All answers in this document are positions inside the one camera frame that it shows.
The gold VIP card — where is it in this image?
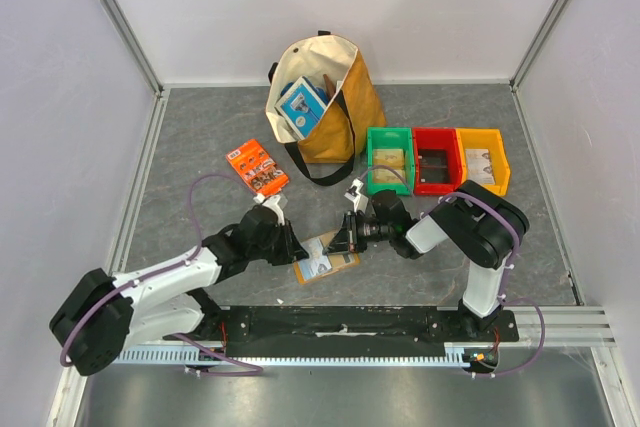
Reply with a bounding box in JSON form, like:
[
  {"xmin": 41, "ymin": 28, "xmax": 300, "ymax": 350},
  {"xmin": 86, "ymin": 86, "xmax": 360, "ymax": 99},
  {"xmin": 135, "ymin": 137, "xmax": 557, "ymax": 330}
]
[{"xmin": 372, "ymin": 169, "xmax": 406, "ymax": 184}]

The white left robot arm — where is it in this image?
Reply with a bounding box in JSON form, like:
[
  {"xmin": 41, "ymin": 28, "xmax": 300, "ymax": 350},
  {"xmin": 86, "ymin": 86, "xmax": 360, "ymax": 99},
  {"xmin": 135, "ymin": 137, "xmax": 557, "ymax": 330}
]
[{"xmin": 49, "ymin": 206, "xmax": 309, "ymax": 376}]

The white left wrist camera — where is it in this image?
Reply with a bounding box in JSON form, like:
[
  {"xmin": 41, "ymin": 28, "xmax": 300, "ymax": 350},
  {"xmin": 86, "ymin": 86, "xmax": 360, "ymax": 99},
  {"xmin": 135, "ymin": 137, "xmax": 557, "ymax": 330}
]
[{"xmin": 253, "ymin": 193, "xmax": 288, "ymax": 225}]

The red plastic bin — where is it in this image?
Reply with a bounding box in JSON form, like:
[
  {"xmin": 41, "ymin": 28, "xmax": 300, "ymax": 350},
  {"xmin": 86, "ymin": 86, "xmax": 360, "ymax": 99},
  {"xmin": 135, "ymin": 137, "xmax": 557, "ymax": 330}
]
[{"xmin": 412, "ymin": 127, "xmax": 463, "ymax": 196}]

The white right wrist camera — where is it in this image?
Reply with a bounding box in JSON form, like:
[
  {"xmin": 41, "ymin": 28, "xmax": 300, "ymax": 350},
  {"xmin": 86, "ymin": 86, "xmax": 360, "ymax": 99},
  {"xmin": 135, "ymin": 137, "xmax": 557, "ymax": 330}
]
[{"xmin": 344, "ymin": 178, "xmax": 369, "ymax": 214}]

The left aluminium frame post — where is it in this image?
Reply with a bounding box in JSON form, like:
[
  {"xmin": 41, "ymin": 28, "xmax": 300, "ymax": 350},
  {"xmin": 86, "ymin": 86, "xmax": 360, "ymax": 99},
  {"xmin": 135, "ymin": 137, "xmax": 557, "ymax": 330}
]
[{"xmin": 69, "ymin": 0, "xmax": 166, "ymax": 98}]

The blue razor package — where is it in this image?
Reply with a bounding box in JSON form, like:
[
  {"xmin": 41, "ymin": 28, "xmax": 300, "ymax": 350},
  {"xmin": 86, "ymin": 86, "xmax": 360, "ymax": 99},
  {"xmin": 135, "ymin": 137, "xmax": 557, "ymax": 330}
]
[{"xmin": 275, "ymin": 76, "xmax": 329, "ymax": 140}]

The black VIP card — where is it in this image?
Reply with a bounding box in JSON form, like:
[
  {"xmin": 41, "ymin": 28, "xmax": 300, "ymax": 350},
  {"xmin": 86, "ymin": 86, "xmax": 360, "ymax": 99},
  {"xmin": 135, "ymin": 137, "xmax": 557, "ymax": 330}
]
[{"xmin": 418, "ymin": 149, "xmax": 451, "ymax": 184}]

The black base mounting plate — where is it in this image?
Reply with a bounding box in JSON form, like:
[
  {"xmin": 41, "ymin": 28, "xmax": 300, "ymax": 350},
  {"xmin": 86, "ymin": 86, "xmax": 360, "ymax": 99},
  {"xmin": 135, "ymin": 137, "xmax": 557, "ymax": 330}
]
[{"xmin": 189, "ymin": 306, "xmax": 520, "ymax": 346}]

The tan canvas tote bag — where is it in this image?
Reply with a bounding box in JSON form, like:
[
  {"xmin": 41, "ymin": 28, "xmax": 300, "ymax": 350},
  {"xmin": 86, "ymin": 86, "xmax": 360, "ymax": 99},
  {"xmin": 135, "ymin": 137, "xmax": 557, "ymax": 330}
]
[{"xmin": 265, "ymin": 30, "xmax": 387, "ymax": 187}]

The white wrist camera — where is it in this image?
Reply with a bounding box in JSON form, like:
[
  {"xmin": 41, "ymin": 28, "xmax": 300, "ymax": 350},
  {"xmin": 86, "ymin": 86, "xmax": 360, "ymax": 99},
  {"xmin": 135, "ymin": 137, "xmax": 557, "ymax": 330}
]
[
  {"xmin": 253, "ymin": 193, "xmax": 288, "ymax": 225},
  {"xmin": 344, "ymin": 178, "xmax": 369, "ymax": 214}
]

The aluminium corner frame post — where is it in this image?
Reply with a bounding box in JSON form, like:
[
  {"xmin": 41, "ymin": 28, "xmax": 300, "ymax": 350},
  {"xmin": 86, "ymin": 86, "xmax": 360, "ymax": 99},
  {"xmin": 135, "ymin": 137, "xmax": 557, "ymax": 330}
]
[{"xmin": 509, "ymin": 0, "xmax": 601, "ymax": 93}]

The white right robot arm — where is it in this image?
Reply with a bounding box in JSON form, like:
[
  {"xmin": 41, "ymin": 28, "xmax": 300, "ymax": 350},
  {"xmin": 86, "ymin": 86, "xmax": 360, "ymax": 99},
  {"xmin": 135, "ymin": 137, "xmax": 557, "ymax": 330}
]
[{"xmin": 324, "ymin": 180, "xmax": 530, "ymax": 341}]

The yellow plastic bin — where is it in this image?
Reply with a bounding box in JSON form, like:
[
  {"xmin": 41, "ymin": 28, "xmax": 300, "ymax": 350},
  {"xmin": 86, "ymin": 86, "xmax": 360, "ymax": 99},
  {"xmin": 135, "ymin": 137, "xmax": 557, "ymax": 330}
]
[{"xmin": 456, "ymin": 128, "xmax": 511, "ymax": 197}]

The mustard leather card holder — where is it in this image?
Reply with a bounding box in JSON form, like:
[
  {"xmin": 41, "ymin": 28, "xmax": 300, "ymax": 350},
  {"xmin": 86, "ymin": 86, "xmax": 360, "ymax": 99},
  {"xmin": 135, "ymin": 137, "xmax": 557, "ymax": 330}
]
[{"xmin": 301, "ymin": 234, "xmax": 360, "ymax": 282}]

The green plastic bin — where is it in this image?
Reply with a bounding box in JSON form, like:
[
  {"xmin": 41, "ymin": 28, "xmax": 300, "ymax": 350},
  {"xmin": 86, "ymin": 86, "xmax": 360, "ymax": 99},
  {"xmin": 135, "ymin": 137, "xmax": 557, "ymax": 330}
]
[{"xmin": 366, "ymin": 127, "xmax": 416, "ymax": 196}]

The orange screw assortment box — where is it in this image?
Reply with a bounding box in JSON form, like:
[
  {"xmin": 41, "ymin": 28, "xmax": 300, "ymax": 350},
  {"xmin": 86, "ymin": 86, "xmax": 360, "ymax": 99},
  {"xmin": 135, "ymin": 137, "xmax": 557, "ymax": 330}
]
[{"xmin": 226, "ymin": 139, "xmax": 289, "ymax": 197}]

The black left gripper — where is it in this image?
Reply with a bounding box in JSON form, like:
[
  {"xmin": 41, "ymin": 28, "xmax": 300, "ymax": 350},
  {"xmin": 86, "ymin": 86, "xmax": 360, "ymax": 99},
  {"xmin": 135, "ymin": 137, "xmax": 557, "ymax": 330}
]
[{"xmin": 249, "ymin": 218, "xmax": 309, "ymax": 266}]

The grey slotted cable duct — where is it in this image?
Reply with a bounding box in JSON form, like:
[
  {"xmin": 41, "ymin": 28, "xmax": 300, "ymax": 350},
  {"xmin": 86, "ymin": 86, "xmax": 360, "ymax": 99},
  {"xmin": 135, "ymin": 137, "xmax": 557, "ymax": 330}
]
[{"xmin": 115, "ymin": 337, "xmax": 472, "ymax": 368}]

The silver card in yellow bin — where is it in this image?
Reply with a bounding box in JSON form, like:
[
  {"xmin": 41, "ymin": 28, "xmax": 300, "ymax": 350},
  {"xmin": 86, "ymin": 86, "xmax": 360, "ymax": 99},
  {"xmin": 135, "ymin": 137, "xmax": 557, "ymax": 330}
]
[{"xmin": 465, "ymin": 148, "xmax": 491, "ymax": 169}]

